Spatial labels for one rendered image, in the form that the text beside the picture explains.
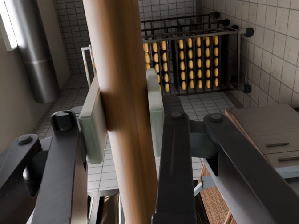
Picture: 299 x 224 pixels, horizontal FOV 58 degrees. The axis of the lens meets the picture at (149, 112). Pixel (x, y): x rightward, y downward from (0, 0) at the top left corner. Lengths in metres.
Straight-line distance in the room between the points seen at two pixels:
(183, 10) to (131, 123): 5.11
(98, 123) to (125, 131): 0.02
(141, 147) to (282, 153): 1.58
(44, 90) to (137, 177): 3.27
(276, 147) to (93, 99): 1.65
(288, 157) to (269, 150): 0.12
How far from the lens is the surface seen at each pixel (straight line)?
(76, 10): 5.27
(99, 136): 0.15
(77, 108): 0.17
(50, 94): 3.46
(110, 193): 2.29
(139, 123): 0.17
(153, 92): 0.16
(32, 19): 3.29
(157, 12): 5.20
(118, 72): 0.15
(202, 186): 1.41
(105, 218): 2.13
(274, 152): 1.73
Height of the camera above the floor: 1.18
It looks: level
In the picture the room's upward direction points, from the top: 96 degrees counter-clockwise
